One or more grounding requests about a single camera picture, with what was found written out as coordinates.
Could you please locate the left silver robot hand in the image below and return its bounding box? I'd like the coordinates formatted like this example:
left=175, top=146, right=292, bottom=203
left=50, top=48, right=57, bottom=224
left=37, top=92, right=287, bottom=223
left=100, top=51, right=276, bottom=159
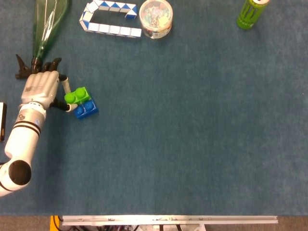
left=20, top=57, right=79, bottom=113

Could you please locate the green toy brick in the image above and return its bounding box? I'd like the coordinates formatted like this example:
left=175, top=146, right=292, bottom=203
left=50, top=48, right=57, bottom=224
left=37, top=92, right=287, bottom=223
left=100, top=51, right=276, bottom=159
left=64, top=87, right=92, bottom=105

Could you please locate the blue toy brick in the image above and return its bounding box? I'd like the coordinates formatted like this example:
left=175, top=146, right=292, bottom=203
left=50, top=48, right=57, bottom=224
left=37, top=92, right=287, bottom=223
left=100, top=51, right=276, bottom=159
left=74, top=98, right=99, bottom=119

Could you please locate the black plastic bottle nozzle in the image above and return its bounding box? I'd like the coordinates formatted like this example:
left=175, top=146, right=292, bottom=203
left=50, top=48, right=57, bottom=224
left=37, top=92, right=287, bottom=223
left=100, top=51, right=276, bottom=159
left=15, top=54, right=44, bottom=79

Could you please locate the black white flat box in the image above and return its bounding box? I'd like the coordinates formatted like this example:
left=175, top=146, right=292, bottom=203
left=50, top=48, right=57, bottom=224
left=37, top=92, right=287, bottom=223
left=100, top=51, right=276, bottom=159
left=0, top=102, right=7, bottom=142

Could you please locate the blue white snake puzzle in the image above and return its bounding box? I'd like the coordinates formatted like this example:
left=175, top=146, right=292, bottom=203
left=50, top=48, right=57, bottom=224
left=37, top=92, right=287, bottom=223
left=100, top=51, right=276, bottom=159
left=79, top=0, right=142, bottom=39

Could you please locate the clear round tub of pins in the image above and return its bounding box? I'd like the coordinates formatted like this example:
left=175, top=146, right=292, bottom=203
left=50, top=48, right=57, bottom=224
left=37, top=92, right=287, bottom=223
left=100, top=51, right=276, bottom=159
left=139, top=0, right=174, bottom=39

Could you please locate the green Monster energy can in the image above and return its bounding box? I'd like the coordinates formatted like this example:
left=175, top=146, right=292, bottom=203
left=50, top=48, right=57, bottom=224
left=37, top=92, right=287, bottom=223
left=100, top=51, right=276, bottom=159
left=236, top=0, right=270, bottom=30

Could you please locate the yellow frame part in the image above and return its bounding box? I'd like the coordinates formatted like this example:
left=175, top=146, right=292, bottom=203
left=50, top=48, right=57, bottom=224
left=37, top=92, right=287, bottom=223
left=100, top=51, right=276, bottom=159
left=50, top=215, right=61, bottom=231

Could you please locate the aluminium table edge rail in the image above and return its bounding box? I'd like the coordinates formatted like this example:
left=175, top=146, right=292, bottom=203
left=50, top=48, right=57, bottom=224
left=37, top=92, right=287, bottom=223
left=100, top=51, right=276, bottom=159
left=61, top=215, right=279, bottom=227

